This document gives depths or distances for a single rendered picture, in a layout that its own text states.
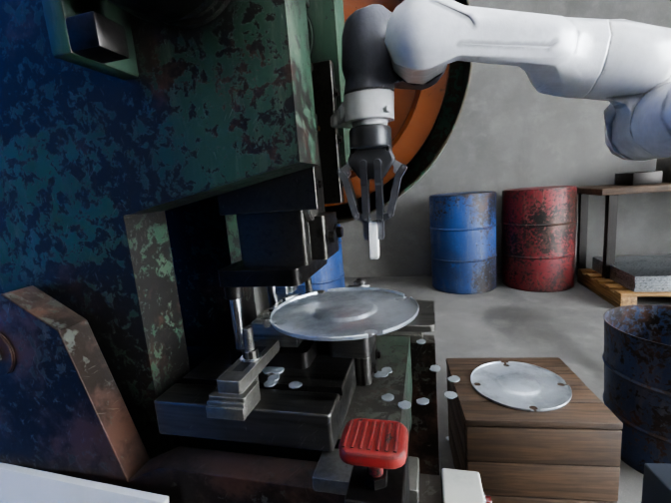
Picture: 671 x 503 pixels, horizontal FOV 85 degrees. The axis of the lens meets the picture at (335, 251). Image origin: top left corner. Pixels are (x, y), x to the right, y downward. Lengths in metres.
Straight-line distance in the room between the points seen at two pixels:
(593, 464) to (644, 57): 1.02
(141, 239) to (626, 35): 0.79
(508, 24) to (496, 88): 3.50
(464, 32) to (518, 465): 1.10
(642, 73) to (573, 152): 3.48
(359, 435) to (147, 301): 0.43
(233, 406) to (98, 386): 0.24
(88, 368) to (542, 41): 0.83
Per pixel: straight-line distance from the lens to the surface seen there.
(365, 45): 0.67
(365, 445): 0.42
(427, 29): 0.58
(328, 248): 0.67
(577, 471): 1.35
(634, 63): 0.72
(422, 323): 0.66
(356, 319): 0.68
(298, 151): 0.51
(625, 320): 1.85
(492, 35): 0.61
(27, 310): 0.75
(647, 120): 0.72
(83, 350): 0.73
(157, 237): 0.72
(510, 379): 1.39
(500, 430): 1.22
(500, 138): 4.05
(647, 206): 4.45
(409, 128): 1.01
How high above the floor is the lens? 1.02
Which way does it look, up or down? 10 degrees down
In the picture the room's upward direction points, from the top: 5 degrees counter-clockwise
